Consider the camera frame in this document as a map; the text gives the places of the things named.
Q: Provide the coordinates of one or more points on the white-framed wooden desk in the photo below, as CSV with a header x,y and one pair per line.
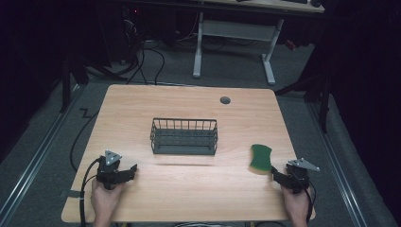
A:
x,y
239,30

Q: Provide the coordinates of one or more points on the person's right hand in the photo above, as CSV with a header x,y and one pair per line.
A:
x,y
296,205

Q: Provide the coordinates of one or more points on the grey tape strip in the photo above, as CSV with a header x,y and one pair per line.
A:
x,y
73,194

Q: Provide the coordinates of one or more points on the metal floor rail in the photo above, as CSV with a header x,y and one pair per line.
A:
x,y
340,170
34,157

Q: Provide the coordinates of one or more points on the black stand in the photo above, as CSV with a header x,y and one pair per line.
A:
x,y
66,85
323,101

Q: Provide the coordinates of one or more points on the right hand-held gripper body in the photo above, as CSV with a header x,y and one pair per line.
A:
x,y
298,176

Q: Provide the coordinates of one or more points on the black keyboard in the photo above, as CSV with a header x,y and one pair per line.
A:
x,y
294,1

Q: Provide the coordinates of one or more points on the black computer mouse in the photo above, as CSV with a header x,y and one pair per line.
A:
x,y
316,3

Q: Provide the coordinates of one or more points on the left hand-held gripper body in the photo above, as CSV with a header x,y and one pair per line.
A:
x,y
108,168

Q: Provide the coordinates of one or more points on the green sponge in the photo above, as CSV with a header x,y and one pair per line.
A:
x,y
261,157

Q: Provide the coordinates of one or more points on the person's left hand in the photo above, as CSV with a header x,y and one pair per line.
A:
x,y
105,198

